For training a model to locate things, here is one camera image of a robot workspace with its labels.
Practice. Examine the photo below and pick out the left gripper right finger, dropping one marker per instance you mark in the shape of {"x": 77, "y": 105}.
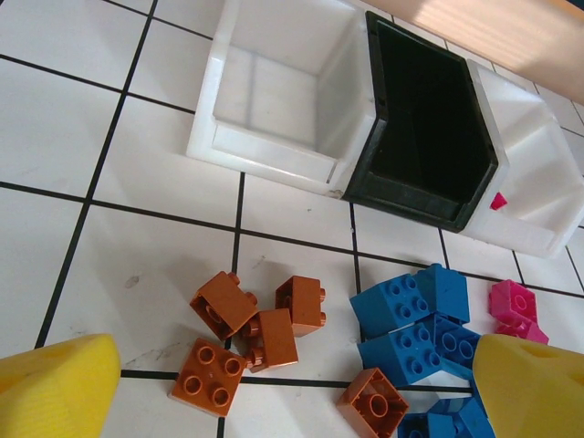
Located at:
{"x": 534, "y": 392}

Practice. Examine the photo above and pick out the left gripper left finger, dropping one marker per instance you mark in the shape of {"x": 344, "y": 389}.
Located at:
{"x": 55, "y": 392}

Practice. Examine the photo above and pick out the pink lego brick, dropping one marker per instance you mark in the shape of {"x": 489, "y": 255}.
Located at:
{"x": 513, "y": 301}
{"x": 524, "y": 332}
{"x": 498, "y": 201}

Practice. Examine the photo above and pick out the blue lego brick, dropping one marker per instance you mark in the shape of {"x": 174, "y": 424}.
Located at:
{"x": 390, "y": 303}
{"x": 456, "y": 347}
{"x": 445, "y": 292}
{"x": 401, "y": 353}
{"x": 420, "y": 427}
{"x": 472, "y": 417}

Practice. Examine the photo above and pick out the orange lego brick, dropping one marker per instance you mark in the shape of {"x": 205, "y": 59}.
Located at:
{"x": 207, "y": 376}
{"x": 223, "y": 305}
{"x": 301, "y": 305}
{"x": 274, "y": 340}
{"x": 373, "y": 401}

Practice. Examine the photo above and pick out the white plastic bin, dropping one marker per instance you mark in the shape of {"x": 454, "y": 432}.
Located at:
{"x": 255, "y": 150}
{"x": 538, "y": 137}

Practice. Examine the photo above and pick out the black plastic bin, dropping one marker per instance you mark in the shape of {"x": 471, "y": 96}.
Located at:
{"x": 410, "y": 137}

